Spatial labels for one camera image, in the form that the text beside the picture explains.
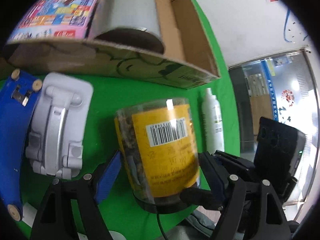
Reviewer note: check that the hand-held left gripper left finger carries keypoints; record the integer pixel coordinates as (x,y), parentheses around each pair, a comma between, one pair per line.
(107,177)

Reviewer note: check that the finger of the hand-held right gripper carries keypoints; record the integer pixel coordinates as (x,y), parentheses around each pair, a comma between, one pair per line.
(197,197)
(240,166)

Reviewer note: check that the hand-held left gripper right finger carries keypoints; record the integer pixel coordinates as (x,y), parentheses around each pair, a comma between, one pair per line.
(215,177)

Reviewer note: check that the white plastic bottle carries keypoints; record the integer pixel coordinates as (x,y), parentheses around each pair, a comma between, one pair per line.
(211,120)

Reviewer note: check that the yellow label jar black lid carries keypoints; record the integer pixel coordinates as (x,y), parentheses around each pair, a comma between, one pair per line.
(162,155)

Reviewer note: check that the blue stapler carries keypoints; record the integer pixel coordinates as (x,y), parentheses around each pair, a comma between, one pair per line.
(10,130)

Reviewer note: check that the cardboard box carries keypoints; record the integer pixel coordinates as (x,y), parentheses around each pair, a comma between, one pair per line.
(75,60)

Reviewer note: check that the silver metal tin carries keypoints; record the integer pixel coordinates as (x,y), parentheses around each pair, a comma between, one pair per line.
(132,7)

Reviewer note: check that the colourful board game box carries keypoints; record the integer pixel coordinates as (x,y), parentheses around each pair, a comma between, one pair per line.
(57,7)

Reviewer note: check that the grey clothing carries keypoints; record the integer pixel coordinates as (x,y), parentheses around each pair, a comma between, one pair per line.
(200,223)

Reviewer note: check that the green tablecloth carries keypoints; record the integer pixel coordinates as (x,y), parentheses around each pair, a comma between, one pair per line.
(105,120)

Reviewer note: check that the round red door sticker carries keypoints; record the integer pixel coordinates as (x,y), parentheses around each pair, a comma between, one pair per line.
(287,96)

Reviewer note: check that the glass door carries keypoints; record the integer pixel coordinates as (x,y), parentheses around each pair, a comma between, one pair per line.
(275,92)

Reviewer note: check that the white folding stand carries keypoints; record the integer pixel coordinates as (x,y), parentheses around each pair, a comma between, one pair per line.
(57,130)

